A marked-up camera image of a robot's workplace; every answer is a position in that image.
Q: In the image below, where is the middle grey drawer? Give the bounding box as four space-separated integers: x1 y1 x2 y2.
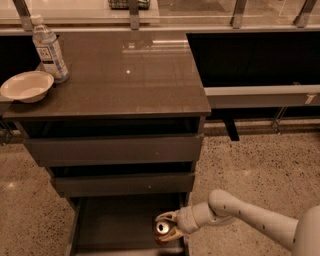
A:
52 173 194 197

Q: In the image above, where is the dark grey drawer cabinet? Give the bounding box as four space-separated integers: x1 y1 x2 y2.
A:
2 30 212 256

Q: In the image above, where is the clear plastic water bottle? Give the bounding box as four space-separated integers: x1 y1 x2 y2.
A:
31 14 70 84

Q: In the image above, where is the white bowl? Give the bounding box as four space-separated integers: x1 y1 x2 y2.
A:
1 71 54 103

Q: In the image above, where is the grey bench rail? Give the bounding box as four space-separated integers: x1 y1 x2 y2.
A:
205 84 320 141

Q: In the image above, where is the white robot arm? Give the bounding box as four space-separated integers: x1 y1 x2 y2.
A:
154 189 320 256

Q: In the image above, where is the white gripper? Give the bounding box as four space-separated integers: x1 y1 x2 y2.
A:
155 206 200 242

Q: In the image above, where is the metal window railing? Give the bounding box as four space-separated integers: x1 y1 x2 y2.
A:
0 0 320 34

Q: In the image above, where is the top grey drawer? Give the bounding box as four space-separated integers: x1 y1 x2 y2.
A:
24 135 203 167

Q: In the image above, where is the red coke can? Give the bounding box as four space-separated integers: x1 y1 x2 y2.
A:
154 220 173 246

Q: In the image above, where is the open bottom drawer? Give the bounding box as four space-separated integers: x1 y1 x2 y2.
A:
65 193 188 256

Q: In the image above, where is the grey drawer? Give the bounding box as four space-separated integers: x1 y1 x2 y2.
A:
24 135 203 167
52 173 194 197

